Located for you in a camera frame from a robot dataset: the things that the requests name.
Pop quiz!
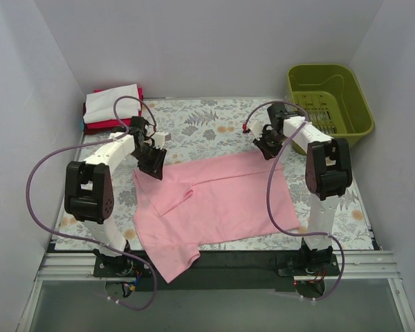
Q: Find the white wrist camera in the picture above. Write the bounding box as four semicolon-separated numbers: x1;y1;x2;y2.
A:
242;120;270;140
149;131;172;149

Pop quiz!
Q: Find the green plastic basket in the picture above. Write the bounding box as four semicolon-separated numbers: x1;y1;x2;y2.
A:
287;64;374;147

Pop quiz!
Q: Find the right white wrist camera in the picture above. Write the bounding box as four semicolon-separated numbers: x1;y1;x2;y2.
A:
242;120;270;140

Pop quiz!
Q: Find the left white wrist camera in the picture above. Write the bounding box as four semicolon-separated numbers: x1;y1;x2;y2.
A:
149;131;172;149

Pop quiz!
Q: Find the dark red folded t shirt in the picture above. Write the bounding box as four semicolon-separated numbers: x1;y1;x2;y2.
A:
83;125;126;136

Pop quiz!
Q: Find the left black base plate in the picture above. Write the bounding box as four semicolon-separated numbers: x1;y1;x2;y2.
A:
93;249;151;278

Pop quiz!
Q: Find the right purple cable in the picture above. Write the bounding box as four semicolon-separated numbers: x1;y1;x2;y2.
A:
242;100;345;303

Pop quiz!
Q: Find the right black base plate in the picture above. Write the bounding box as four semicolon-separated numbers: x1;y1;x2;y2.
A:
272;245;340;277

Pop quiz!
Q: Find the pink t shirt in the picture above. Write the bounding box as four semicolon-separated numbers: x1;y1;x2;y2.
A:
133;151;300;283

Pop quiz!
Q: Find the white folded t shirt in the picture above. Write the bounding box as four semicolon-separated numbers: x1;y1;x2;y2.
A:
83;84;142;124

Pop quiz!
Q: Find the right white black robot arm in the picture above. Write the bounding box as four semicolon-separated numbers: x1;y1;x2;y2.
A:
243;100;353;279

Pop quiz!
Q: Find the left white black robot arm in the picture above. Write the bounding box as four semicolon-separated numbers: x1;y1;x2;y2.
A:
64;116;171;277

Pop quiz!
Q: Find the floral table mat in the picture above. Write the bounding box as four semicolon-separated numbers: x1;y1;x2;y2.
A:
49;99;374;252

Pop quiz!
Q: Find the aluminium frame rail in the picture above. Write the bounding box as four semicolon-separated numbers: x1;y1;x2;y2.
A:
37;250;401;281

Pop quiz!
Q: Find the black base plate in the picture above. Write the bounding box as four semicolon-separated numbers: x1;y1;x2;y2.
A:
93;249;151;278
272;245;340;277

